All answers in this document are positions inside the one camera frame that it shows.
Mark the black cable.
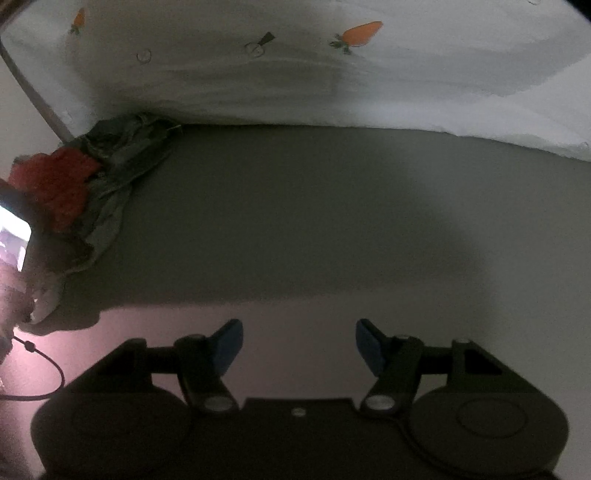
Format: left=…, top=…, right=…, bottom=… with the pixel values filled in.
left=0, top=335, right=66, bottom=401

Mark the dark patterned garment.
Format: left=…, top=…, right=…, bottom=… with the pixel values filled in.
left=61, top=113, right=184, bottom=274

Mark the smartphone with lit screen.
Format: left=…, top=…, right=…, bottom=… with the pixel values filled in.
left=0, top=206, right=32, bottom=272

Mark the grey metal pole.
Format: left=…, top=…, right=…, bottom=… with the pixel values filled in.
left=1, top=45, right=74, bottom=142

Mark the red knitted garment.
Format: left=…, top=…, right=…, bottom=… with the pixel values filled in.
left=8, top=147, right=101, bottom=233

